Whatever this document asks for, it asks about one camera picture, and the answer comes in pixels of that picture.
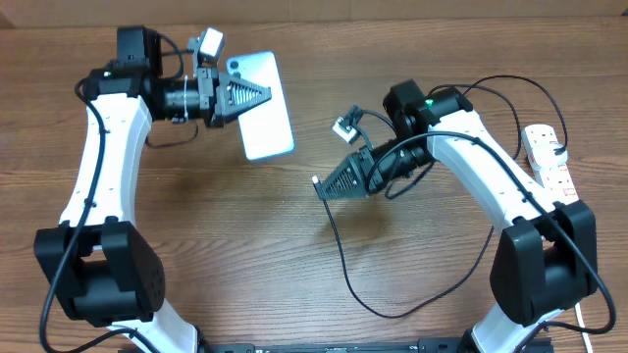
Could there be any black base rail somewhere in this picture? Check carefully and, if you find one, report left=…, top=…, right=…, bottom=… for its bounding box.
left=113, top=324, right=554, bottom=353

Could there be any white power strip cord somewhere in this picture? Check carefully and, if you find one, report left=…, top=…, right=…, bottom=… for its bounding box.
left=573, top=301, right=595, bottom=353

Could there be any white charger plug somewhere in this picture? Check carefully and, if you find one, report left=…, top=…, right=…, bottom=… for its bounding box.
left=529, top=144, right=568, bottom=171

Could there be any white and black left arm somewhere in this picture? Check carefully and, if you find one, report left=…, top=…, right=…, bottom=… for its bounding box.
left=33, top=26, right=272, bottom=352

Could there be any blue smartphone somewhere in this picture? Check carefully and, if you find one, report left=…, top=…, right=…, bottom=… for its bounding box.
left=227, top=51, right=295, bottom=161

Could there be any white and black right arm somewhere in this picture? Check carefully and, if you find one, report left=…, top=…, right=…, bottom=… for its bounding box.
left=314, top=80, right=605, bottom=352

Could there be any white power strip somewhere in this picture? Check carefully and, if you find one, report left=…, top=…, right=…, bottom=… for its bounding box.
left=522, top=125, right=579, bottom=204

